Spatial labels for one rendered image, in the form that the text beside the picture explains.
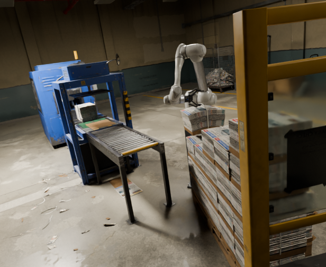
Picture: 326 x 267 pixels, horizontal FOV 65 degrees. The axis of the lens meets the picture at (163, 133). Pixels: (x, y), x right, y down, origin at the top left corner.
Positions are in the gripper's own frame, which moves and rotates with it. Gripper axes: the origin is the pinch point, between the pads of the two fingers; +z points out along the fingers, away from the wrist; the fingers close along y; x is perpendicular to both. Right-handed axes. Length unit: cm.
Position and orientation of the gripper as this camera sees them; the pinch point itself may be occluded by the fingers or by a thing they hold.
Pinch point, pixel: (202, 97)
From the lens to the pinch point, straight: 275.0
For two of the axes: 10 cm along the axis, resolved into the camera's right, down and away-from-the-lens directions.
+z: 9.8, -1.0, 1.6
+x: 1.9, 2.8, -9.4
